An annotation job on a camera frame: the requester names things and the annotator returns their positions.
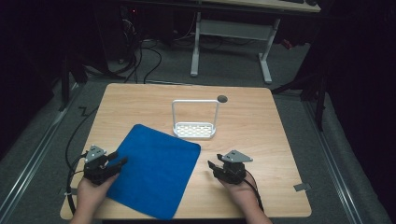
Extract black stand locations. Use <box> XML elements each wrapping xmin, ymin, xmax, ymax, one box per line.
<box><xmin>58</xmin><ymin>55</ymin><xmax>89</xmax><ymax>112</ymax></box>
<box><xmin>271</xmin><ymin>62</ymin><xmax>328</xmax><ymax>133</ymax></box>

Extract white metal desk frame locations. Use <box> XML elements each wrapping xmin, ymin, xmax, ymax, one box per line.
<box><xmin>190</xmin><ymin>11</ymin><xmax>282</xmax><ymax>84</ymax></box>

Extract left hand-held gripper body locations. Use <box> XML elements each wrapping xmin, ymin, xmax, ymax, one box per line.
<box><xmin>82</xmin><ymin>145</ymin><xmax>117</xmax><ymax>187</ymax></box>

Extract blue cloth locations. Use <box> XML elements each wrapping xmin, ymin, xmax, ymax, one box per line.
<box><xmin>106</xmin><ymin>123</ymin><xmax>202</xmax><ymax>220</ymax></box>

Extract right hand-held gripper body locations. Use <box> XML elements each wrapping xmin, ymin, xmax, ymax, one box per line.
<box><xmin>216</xmin><ymin>149</ymin><xmax>254</xmax><ymax>186</ymax></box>

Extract white rack with handle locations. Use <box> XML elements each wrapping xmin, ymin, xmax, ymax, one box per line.
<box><xmin>171</xmin><ymin>99</ymin><xmax>220</xmax><ymax>141</ymax></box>

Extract grey tape piece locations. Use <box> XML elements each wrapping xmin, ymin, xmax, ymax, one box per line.
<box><xmin>293</xmin><ymin>182</ymin><xmax>312</xmax><ymax>192</ymax></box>

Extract person's right hand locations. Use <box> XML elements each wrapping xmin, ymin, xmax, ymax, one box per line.
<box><xmin>218</xmin><ymin>176</ymin><xmax>260</xmax><ymax>213</ymax></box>

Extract black cable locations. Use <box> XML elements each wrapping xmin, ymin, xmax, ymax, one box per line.
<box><xmin>243</xmin><ymin>170</ymin><xmax>265</xmax><ymax>213</ymax></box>
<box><xmin>64</xmin><ymin>106</ymin><xmax>100</xmax><ymax>216</ymax></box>

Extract bundle of black cables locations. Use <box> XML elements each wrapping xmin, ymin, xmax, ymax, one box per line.
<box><xmin>106</xmin><ymin>18</ymin><xmax>163</xmax><ymax>84</ymax></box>

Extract person's left hand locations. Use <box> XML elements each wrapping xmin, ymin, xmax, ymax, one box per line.
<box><xmin>76</xmin><ymin>173</ymin><xmax>120</xmax><ymax>214</ymax></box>

